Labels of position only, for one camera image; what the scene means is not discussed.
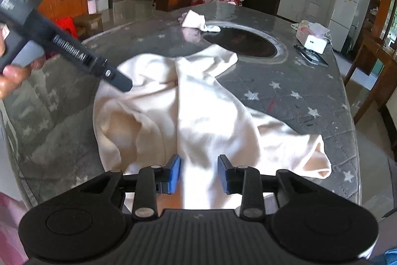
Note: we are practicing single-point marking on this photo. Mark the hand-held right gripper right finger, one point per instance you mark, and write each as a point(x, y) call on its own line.
point(224, 175)

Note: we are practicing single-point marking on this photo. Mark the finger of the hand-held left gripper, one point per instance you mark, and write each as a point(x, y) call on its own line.
point(114, 77)

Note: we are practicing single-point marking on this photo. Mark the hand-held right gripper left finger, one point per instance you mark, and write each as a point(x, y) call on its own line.
point(175, 173)

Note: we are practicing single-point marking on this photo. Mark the cream white garment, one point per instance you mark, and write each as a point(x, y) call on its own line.
point(201, 116)

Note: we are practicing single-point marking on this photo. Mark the person's left hand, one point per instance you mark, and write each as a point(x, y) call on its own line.
point(12, 78)

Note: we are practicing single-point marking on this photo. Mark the red plastic stool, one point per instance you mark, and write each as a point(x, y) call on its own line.
point(66, 26)

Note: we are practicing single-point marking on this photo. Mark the small wooden stool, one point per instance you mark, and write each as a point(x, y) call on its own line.
point(90, 21)

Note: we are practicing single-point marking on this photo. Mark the pink white storage bin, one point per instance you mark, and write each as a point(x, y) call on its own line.
point(97, 4)

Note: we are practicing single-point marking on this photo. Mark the pink and white glove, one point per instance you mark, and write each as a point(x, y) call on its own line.
point(194, 19)

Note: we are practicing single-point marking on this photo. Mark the round black table hotplate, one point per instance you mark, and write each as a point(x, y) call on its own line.
point(245, 43)

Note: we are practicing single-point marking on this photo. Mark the pink white tissue box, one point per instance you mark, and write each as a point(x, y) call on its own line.
point(314, 41)

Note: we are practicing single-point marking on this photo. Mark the crumpled pale wrapper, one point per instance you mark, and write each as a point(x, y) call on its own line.
point(302, 24)

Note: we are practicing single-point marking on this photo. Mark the person's pink floral clothing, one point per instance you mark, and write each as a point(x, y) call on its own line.
point(11, 221)

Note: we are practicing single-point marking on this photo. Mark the wooden sideboard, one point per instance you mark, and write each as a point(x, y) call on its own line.
point(377, 54)

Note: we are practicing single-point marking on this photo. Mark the white refrigerator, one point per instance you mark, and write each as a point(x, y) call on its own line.
point(342, 16)

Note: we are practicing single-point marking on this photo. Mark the wooden display cabinet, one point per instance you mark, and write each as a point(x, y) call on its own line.
point(383, 13)

